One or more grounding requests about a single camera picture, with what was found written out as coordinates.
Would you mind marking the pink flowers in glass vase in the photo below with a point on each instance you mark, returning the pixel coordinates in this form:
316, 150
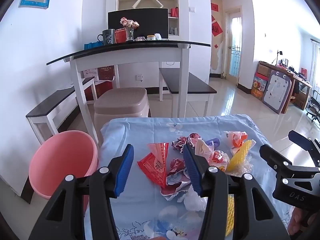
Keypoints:
130, 33

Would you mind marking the black chair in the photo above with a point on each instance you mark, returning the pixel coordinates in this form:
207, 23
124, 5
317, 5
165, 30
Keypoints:
313, 105

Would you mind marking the red gift bag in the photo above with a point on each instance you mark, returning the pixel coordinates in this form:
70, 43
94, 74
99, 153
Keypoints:
174, 12

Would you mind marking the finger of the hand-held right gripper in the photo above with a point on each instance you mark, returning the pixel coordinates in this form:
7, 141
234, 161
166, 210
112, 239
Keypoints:
300, 138
271, 155

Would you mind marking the pink plastic basin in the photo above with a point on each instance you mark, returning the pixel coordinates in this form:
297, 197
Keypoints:
62, 160

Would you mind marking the crumpled red paper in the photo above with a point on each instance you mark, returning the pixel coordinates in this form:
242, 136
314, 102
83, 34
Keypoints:
195, 138

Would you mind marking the grey drawing board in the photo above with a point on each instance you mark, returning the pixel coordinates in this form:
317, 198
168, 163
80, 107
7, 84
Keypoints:
276, 92

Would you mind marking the white wall shelf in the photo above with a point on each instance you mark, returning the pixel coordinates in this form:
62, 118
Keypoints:
147, 1

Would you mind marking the red box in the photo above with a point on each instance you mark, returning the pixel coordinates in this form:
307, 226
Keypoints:
120, 36

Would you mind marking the blue bag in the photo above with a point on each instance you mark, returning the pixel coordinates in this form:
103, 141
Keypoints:
91, 45

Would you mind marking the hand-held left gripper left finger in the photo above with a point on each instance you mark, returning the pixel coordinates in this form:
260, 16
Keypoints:
123, 170

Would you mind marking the black monitor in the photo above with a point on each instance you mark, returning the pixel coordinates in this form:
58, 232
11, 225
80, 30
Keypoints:
150, 22

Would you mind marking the white table black glass top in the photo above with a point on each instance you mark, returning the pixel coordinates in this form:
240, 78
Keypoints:
125, 55

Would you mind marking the white light switch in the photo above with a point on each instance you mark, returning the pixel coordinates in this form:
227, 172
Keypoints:
192, 9

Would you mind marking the blue floral cloth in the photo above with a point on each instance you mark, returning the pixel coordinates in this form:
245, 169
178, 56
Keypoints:
140, 132

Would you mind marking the printed fruit carton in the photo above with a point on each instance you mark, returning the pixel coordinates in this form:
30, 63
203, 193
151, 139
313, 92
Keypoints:
258, 86

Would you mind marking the clear plastic wrap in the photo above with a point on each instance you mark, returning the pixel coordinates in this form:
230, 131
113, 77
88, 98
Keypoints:
245, 166

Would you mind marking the beige plastic stool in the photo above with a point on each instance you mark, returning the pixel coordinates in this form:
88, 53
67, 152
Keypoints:
120, 102

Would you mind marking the white red carton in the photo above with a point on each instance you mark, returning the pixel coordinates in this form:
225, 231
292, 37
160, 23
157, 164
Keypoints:
90, 73

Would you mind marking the person's right hand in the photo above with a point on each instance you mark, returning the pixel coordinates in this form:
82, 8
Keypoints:
295, 222

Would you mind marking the dark green mug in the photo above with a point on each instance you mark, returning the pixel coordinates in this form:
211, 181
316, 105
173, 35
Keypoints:
108, 37

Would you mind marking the red white snack packet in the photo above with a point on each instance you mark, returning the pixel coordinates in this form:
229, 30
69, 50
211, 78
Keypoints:
218, 158

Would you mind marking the large red carton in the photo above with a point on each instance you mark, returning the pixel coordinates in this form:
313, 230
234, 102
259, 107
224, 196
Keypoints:
102, 90

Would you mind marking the cream plastic wrapper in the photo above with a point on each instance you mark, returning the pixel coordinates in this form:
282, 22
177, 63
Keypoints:
203, 150

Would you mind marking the orange white plastic bag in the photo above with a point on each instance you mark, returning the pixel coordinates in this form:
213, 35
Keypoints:
236, 140

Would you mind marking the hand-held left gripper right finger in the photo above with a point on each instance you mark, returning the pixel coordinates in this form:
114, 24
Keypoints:
192, 170

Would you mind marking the white glass door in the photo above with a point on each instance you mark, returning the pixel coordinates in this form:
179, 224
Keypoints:
235, 42

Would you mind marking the dark red carton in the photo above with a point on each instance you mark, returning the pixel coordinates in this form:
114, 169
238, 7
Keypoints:
106, 72

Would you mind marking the white wall outlet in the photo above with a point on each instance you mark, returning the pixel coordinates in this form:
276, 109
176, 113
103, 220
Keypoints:
139, 77

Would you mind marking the wooden desk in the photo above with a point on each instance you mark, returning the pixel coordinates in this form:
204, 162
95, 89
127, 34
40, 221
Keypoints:
298, 80

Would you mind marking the brown cardboard box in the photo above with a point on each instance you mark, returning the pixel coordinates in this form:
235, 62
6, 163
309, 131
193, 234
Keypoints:
263, 70

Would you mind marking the yellow foam net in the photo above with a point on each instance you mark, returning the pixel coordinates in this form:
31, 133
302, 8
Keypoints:
237, 158
229, 215

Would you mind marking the red foil wrapper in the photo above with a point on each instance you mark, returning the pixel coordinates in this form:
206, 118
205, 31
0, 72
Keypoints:
152, 165

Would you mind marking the large crumpled printed paper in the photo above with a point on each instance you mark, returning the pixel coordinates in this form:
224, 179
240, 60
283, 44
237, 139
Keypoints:
177, 177

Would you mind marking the white bench dark top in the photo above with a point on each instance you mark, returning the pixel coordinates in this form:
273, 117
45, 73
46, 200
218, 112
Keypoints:
185, 80
50, 102

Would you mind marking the white jar yellow lid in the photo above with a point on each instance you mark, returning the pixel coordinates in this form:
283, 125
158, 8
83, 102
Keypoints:
151, 38

